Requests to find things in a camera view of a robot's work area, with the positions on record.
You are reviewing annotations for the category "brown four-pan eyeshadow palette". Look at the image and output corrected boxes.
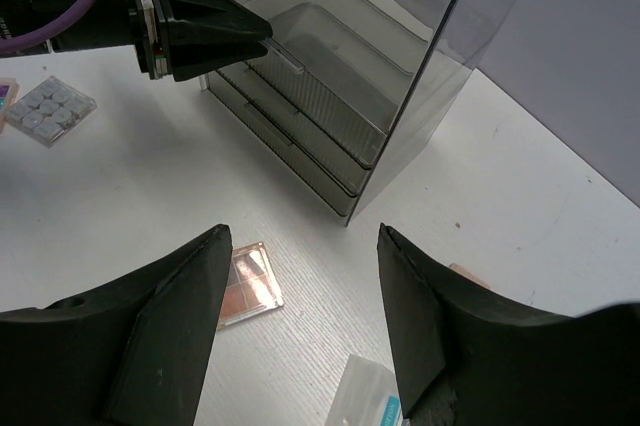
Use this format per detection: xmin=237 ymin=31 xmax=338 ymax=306
xmin=217 ymin=242 xmax=284 ymax=330

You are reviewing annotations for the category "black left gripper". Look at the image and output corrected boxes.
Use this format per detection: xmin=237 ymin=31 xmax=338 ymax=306
xmin=124 ymin=0 xmax=272 ymax=82

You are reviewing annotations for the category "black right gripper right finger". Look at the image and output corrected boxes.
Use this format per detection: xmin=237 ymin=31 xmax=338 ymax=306
xmin=377 ymin=225 xmax=639 ymax=425

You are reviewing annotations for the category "grey nine-pan eyeshadow palette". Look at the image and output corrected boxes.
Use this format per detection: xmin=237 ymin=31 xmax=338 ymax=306
xmin=5 ymin=76 xmax=97 ymax=148

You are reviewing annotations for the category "white cotton pad pack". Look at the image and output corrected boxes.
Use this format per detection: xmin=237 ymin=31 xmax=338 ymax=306
xmin=325 ymin=354 xmax=403 ymax=426

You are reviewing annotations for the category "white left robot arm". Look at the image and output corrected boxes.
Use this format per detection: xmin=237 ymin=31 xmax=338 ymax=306
xmin=1 ymin=0 xmax=273 ymax=81

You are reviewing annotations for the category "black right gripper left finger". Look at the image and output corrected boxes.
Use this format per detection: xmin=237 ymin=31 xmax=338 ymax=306
xmin=1 ymin=225 xmax=232 ymax=425

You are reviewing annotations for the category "colourful eyeshadow palette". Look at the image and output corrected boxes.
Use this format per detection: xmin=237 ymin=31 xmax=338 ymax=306
xmin=0 ymin=77 xmax=20 ymax=133

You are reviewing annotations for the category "clear smoky makeup organizer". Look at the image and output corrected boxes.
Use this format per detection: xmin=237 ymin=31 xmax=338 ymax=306
xmin=207 ymin=0 xmax=515 ymax=221

